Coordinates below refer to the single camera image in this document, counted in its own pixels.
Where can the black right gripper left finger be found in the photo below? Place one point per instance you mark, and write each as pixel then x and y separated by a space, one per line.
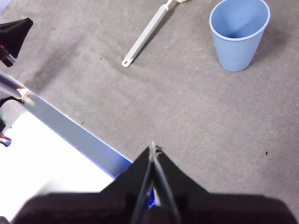
pixel 105 205

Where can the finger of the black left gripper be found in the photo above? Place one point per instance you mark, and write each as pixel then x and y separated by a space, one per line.
pixel 14 35

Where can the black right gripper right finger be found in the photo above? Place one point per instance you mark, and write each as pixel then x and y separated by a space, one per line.
pixel 210 207

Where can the blue ribbed plastic cup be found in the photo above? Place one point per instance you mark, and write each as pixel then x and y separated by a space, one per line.
pixel 236 53

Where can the small metal corner bracket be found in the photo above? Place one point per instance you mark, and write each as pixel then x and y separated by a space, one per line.
pixel 24 94

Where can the grey metal table edge rail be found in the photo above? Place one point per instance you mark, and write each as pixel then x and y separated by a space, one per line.
pixel 70 133

